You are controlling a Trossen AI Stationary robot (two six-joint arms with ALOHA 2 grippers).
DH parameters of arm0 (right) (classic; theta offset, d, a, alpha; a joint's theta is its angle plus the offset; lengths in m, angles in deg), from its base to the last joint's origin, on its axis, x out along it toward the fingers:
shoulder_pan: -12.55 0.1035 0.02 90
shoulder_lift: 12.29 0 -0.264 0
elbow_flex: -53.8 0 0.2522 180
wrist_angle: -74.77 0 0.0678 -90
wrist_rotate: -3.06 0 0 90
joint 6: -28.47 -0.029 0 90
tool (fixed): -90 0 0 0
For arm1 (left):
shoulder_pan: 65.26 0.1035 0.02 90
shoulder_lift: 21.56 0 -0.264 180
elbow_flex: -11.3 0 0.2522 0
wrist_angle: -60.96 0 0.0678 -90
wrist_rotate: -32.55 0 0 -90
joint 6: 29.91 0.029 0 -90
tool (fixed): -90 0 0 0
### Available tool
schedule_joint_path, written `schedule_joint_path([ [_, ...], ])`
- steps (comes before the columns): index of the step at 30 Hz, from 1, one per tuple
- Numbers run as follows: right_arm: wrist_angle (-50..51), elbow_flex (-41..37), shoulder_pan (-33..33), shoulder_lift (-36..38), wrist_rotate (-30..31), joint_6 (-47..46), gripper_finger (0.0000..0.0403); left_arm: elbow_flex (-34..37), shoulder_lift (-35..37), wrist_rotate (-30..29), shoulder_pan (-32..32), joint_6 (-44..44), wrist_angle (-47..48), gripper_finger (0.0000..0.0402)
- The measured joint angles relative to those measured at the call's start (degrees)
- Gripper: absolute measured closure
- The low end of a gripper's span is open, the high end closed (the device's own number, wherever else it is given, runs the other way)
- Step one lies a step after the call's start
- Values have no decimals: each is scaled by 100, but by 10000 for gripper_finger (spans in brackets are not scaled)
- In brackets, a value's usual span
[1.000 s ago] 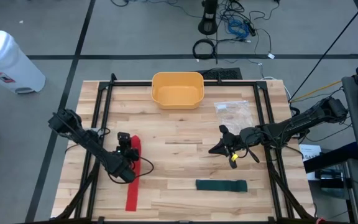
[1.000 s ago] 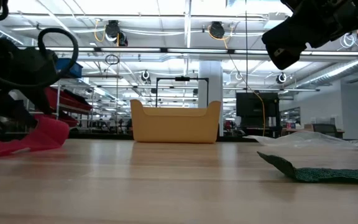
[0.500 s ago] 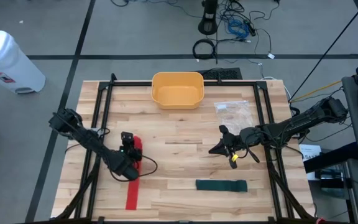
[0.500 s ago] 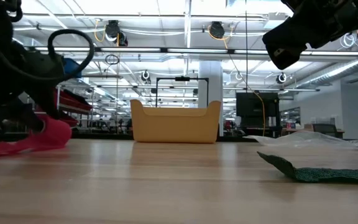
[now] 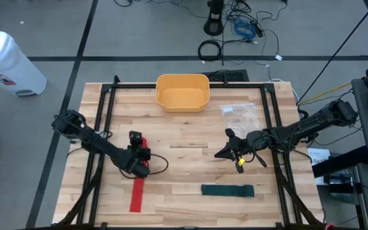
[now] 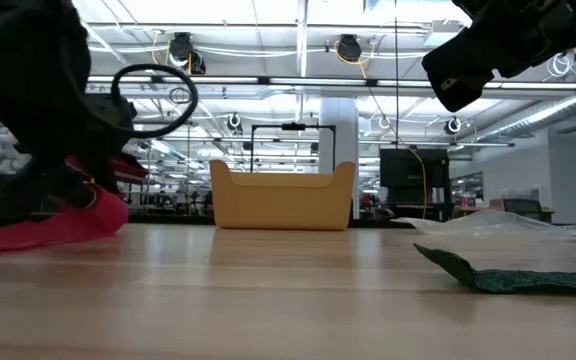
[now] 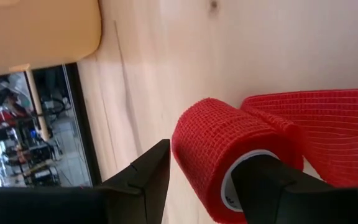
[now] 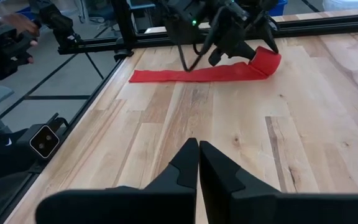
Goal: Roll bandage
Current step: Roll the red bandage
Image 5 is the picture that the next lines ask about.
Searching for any blue coiled cable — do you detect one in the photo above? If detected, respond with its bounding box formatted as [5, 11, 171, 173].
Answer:
[233, 19, 257, 41]

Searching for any black floor cable tangle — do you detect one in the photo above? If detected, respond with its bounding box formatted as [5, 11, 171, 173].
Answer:
[224, 0, 289, 61]

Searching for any red elastic bandage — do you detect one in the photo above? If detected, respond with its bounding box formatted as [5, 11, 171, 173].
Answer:
[128, 137, 149, 213]

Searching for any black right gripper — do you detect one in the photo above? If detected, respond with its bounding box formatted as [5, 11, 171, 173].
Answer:
[215, 128, 258, 175]

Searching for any black taut cable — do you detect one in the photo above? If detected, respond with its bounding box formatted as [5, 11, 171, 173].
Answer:
[297, 0, 368, 105]

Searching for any clear plastic zip bag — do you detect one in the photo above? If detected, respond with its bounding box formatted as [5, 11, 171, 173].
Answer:
[219, 102, 263, 140]

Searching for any white plastic trash can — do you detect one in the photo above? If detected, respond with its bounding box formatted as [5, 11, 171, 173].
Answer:
[0, 30, 48, 97]

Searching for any black coiled cable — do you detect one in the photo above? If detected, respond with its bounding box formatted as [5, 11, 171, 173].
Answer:
[197, 39, 224, 62]

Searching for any black stand base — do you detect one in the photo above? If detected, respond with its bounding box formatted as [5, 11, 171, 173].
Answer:
[203, 0, 226, 36]

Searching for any white printed paper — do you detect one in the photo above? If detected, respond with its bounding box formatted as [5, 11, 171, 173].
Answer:
[307, 148, 331, 186]

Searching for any black keyboard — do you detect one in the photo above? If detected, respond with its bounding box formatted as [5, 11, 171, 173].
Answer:
[203, 69, 250, 82]

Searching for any yellow floor cable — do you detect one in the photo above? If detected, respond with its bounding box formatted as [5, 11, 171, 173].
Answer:
[297, 66, 368, 106]

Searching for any dark green elastic bandage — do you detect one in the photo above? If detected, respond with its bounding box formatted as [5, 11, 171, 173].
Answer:
[201, 183, 256, 198]

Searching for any yellow plastic bin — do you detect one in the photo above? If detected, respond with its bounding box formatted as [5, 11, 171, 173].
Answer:
[155, 73, 211, 113]

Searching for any black metal table frame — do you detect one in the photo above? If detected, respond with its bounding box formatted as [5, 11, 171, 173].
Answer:
[56, 75, 324, 230]

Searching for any black flat bar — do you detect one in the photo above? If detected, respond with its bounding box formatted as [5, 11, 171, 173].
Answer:
[311, 145, 368, 178]

